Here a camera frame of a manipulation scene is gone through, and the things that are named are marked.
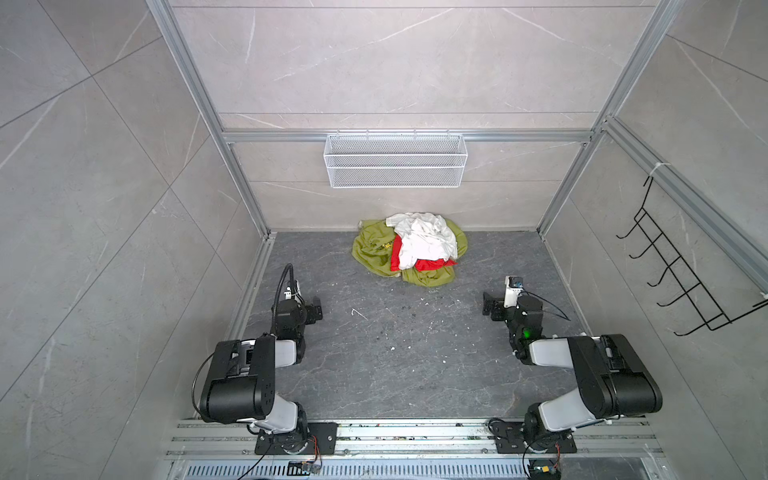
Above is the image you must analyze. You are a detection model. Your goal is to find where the green cloth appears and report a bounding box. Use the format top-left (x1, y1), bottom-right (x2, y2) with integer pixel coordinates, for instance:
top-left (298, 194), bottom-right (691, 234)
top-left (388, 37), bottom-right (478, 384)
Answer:
top-left (352, 216), bottom-right (468, 288)

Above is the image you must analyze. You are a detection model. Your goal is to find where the white wire mesh basket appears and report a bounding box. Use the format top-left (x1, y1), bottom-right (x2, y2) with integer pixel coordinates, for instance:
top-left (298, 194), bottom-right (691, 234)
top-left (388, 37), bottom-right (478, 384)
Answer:
top-left (323, 133), bottom-right (468, 189)

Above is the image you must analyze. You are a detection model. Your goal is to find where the red cloth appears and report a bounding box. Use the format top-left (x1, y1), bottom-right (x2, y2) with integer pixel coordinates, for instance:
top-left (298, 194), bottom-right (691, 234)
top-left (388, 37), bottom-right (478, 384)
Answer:
top-left (390, 235), bottom-right (457, 272)

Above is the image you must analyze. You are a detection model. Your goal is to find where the white cloth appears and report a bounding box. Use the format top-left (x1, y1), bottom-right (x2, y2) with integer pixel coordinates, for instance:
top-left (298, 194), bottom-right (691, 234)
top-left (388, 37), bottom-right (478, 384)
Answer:
top-left (385, 213), bottom-right (459, 270)

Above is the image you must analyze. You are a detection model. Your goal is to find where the aluminium rail frame front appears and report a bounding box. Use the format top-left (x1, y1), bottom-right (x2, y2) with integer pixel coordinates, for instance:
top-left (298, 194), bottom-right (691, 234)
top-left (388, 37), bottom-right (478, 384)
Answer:
top-left (151, 418), bottom-right (676, 479)

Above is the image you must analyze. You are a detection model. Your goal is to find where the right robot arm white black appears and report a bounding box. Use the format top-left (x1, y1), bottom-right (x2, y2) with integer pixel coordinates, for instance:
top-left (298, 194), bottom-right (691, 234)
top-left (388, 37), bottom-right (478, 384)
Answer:
top-left (482, 292), bottom-right (663, 454)

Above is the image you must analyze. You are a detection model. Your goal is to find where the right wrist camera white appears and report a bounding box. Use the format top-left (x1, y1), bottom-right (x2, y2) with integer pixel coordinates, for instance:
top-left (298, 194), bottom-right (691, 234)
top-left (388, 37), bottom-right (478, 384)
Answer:
top-left (503, 276), bottom-right (524, 308)

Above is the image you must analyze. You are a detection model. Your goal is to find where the black wire hook rack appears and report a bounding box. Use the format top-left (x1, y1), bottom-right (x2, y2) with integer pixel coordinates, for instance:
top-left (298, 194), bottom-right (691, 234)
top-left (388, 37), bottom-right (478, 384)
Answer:
top-left (615, 176), bottom-right (767, 338)

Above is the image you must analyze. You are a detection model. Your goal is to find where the left black corrugated cable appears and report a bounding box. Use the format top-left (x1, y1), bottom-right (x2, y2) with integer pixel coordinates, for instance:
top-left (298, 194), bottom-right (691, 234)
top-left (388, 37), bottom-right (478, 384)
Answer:
top-left (271, 263), bottom-right (298, 337)

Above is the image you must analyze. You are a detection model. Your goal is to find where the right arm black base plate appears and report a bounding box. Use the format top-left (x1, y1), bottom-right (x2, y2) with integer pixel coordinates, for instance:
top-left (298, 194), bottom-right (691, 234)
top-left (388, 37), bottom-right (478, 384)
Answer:
top-left (486, 418), bottom-right (577, 455)

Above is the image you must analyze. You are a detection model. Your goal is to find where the right wrist camera black cable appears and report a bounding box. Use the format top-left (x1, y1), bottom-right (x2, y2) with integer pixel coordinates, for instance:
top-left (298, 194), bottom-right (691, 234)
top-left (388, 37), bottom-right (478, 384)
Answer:
top-left (521, 290), bottom-right (572, 322)

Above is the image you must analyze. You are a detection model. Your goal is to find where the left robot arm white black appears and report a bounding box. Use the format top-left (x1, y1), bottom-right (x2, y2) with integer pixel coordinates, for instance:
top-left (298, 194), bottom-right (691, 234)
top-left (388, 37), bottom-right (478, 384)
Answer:
top-left (191, 295), bottom-right (323, 454)

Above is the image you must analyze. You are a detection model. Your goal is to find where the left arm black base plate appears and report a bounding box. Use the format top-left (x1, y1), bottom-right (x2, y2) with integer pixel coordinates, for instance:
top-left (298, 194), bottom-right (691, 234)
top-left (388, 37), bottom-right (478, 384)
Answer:
top-left (254, 422), bottom-right (339, 456)

